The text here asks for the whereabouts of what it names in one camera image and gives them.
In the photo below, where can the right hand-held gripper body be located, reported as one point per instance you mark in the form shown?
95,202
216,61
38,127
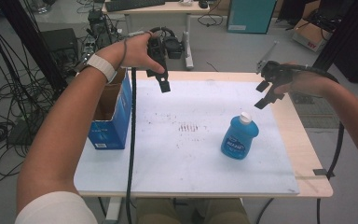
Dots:
275,74

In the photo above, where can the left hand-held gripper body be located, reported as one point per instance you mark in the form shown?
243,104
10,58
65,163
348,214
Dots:
158,49

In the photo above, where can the blue bottle with white cap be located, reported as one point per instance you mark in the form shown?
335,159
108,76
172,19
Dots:
237,140

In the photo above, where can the person's left hand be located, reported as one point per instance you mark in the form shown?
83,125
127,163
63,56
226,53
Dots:
130,53

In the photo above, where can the person's right hand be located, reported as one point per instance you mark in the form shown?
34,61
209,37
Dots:
310,84

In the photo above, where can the white desk with wooden top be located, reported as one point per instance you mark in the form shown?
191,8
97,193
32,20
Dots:
155,8

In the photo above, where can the wristwatch with beige band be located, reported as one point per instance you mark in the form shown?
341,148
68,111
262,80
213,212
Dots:
102,67

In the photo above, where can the grey floor mat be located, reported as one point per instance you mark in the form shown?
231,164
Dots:
317,115

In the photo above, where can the black keyboard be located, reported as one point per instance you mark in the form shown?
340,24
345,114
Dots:
133,4

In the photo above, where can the brown cardboard box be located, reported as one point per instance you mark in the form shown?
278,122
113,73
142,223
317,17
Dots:
309,35

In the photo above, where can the blue cardboard box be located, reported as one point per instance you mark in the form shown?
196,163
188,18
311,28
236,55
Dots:
115,121

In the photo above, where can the black computer tower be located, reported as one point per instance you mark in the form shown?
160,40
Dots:
99,28

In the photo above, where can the black computer mouse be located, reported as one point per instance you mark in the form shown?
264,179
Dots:
203,3

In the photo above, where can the teal cabinet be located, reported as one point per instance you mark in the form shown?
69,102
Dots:
250,15

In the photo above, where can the white table mat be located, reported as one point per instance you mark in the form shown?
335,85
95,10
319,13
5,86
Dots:
180,161

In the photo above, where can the black metal stand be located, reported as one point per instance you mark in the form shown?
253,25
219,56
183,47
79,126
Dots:
348,31

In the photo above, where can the black tape strip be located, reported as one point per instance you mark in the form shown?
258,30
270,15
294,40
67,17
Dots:
321,172

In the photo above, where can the white table leg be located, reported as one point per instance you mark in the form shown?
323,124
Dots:
113,211

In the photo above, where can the person's white sleeve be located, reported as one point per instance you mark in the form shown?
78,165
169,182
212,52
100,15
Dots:
56,208

